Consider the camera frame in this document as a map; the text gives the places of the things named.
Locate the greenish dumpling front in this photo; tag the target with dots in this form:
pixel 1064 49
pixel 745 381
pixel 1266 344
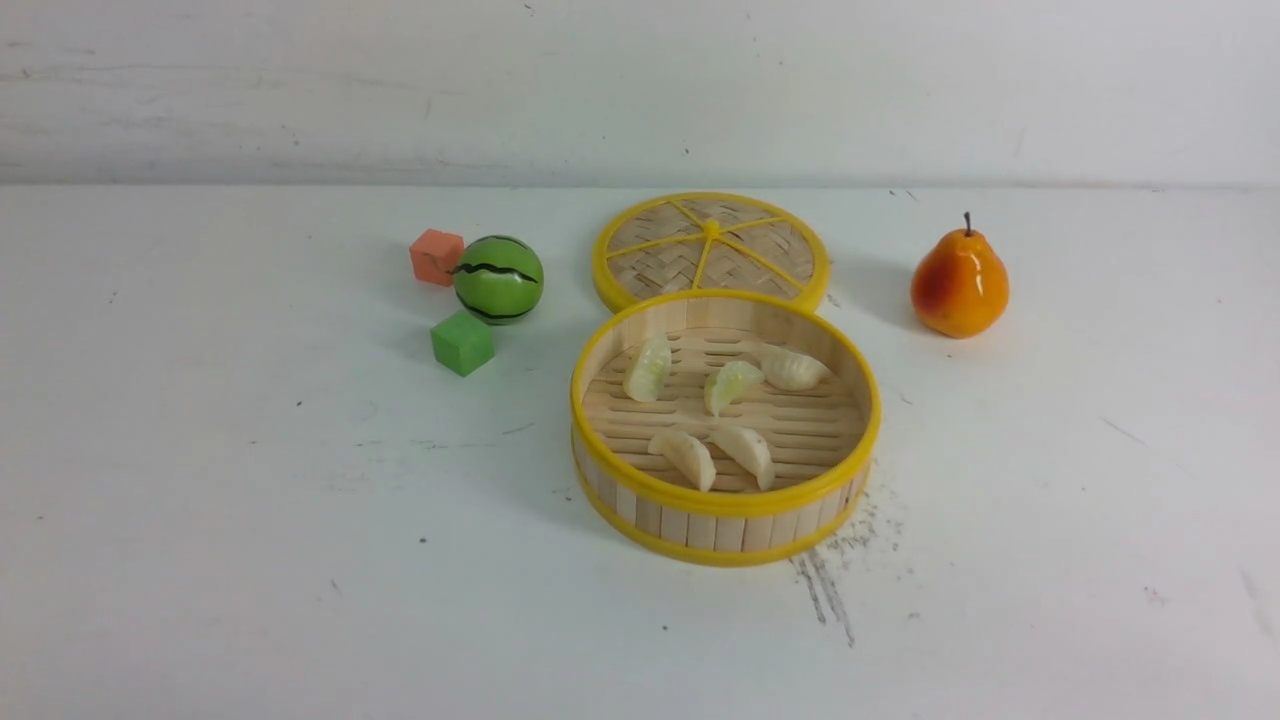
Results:
pixel 648 369

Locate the greenish dumpling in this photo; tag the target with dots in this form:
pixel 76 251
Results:
pixel 728 384
pixel 648 369

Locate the cream dumpling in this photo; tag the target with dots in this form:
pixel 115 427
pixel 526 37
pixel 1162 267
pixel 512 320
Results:
pixel 748 449
pixel 686 454

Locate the white dumpling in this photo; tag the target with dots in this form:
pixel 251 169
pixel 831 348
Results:
pixel 788 369

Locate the bamboo steamer tray yellow rim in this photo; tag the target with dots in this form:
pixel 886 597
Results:
pixel 822 440

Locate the woven bamboo steamer lid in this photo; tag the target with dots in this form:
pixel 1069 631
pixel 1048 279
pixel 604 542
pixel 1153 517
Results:
pixel 708 241

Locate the green toy watermelon ball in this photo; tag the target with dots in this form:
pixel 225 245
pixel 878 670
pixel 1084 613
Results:
pixel 499 279

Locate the green foam cube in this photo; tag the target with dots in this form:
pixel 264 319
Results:
pixel 462 343

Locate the orange foam cube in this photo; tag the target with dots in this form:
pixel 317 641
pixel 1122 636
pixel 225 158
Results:
pixel 434 255

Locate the orange toy pear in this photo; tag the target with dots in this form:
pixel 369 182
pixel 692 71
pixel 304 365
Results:
pixel 961 287

